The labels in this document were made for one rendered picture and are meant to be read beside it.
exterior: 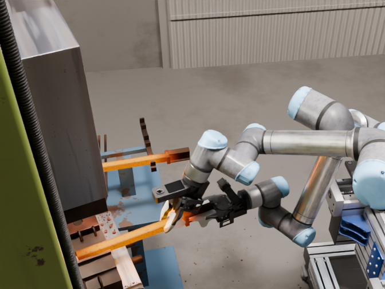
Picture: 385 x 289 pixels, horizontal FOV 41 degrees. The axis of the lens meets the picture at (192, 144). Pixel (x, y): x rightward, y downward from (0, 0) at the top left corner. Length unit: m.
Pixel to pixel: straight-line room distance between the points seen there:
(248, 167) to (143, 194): 0.83
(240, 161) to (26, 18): 0.71
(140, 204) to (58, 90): 1.21
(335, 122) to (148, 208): 0.91
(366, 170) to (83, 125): 0.69
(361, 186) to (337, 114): 0.35
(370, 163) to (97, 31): 3.19
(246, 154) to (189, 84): 2.67
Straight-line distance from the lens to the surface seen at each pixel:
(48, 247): 0.90
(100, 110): 3.92
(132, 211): 2.15
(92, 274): 1.57
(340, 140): 1.49
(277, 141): 1.53
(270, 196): 1.73
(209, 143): 1.46
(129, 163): 1.96
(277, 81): 4.18
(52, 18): 1.12
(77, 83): 1.03
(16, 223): 0.84
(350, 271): 2.59
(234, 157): 1.48
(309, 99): 1.68
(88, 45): 4.30
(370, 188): 1.35
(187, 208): 1.60
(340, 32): 4.48
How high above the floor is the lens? 2.22
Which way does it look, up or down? 39 degrees down
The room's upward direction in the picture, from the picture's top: 2 degrees counter-clockwise
